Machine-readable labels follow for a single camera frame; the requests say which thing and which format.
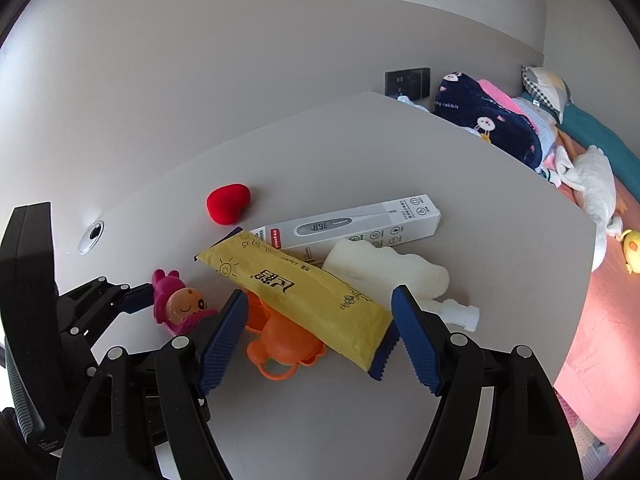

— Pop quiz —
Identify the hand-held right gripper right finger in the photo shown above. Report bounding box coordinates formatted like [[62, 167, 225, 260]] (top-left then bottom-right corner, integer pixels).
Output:
[[391, 285, 585, 480]]

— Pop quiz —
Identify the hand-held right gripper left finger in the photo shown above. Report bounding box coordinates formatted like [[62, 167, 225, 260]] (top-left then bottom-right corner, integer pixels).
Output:
[[56, 289, 250, 480]]

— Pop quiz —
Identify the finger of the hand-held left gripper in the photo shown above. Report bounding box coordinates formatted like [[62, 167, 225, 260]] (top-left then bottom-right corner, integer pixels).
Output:
[[56, 276, 156, 348]]

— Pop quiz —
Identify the magenta toy with doll face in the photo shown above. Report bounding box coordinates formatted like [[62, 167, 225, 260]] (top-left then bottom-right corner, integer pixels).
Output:
[[151, 268, 221, 338]]

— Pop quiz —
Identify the long yellow packet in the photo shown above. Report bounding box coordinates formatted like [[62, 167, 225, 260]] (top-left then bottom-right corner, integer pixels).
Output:
[[193, 227, 401, 382]]

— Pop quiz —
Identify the orange plastic toy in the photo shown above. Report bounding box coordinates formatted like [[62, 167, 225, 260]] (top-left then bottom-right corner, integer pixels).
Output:
[[243, 292, 327, 380]]

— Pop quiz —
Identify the white plastic bottle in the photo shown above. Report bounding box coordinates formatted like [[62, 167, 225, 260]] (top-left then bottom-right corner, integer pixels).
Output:
[[321, 239, 449, 306]]

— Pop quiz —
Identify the red heart-shaped box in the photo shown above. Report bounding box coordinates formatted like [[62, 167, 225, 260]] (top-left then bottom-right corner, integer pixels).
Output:
[[206, 184, 250, 225]]

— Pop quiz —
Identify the white thermometer box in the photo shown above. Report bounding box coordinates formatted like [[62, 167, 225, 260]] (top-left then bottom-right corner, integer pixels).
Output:
[[248, 193, 442, 265]]

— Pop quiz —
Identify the pink bed sheet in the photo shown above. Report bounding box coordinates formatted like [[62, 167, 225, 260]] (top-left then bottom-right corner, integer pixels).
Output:
[[550, 130, 640, 441]]

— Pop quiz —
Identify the grey foam floor mat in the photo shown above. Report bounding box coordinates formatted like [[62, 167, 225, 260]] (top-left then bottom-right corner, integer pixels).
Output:
[[570, 410, 618, 480]]

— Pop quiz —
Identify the yellow chick toy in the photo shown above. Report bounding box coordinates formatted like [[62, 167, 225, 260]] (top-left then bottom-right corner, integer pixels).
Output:
[[620, 228, 640, 275]]

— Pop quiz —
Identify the white plush toy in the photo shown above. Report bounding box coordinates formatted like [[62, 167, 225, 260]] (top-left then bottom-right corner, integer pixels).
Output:
[[555, 145, 623, 273]]

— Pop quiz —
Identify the navy printed blanket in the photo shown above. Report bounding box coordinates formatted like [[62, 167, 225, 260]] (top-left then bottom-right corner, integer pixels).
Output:
[[433, 71, 543, 171]]

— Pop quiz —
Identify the pink folded cloth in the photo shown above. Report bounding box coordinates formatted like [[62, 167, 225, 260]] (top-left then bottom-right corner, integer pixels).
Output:
[[475, 79, 558, 131]]

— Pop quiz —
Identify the teal bolster pillow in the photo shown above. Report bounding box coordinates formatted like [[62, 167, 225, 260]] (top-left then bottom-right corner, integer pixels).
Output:
[[520, 91, 640, 193]]

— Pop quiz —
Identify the checkered pillow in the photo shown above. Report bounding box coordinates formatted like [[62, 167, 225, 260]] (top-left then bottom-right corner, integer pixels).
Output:
[[521, 65, 572, 123]]

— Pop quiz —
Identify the metal desk cable grommet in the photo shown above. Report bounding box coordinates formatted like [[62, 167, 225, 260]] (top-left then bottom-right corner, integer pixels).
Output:
[[77, 221, 105, 254]]

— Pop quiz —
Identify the black wall socket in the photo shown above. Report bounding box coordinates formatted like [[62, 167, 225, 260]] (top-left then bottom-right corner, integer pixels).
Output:
[[385, 66, 431, 99]]

